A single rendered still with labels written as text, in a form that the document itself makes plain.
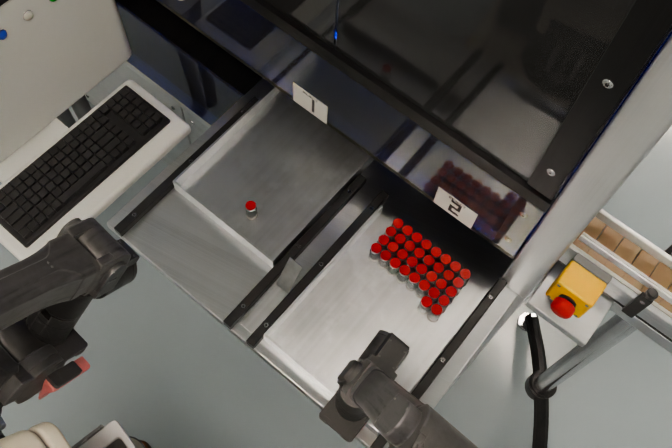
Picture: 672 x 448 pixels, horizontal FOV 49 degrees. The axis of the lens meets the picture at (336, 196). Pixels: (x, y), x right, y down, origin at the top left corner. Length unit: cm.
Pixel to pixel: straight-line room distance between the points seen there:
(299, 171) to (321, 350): 37
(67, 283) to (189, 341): 145
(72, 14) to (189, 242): 51
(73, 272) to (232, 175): 68
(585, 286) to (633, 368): 116
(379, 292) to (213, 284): 31
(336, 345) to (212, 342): 97
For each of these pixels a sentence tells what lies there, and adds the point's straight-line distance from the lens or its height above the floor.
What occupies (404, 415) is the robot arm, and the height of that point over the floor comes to 154.
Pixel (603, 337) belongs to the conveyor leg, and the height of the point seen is 65.
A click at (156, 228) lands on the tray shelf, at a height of 88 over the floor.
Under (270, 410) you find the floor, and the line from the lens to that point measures 225.
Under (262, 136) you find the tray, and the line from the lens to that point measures 155.
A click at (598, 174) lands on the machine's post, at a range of 106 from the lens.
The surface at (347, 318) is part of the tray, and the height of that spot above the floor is 88.
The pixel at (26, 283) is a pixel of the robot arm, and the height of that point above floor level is 145.
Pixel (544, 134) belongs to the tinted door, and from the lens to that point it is 108.
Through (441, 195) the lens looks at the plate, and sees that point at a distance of 134.
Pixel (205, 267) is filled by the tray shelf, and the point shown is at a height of 88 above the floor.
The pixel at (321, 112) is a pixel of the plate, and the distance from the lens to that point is 142.
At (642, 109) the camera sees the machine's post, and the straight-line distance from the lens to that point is 94.
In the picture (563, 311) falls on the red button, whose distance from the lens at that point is 134.
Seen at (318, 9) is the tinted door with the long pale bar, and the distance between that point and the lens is 123.
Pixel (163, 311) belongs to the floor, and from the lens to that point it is 236.
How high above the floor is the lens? 221
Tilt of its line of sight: 63 degrees down
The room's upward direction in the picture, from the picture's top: 6 degrees clockwise
